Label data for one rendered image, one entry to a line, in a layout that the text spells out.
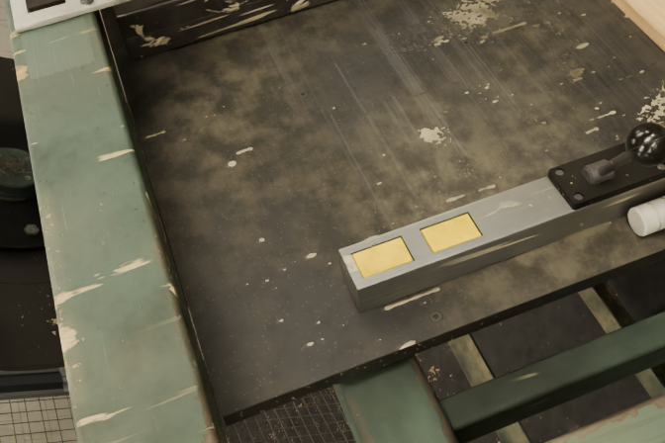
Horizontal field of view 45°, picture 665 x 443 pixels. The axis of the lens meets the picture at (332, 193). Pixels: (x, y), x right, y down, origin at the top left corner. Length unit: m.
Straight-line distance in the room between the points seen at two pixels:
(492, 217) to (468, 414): 0.19
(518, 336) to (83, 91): 2.34
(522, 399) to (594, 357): 0.08
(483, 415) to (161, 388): 0.30
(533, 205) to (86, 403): 0.44
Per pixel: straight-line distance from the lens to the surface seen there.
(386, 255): 0.75
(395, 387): 0.77
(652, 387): 2.44
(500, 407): 0.78
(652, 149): 0.71
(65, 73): 0.92
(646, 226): 0.82
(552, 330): 2.90
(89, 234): 0.75
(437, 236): 0.77
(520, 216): 0.79
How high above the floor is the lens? 2.12
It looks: 32 degrees down
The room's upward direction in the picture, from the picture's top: 86 degrees counter-clockwise
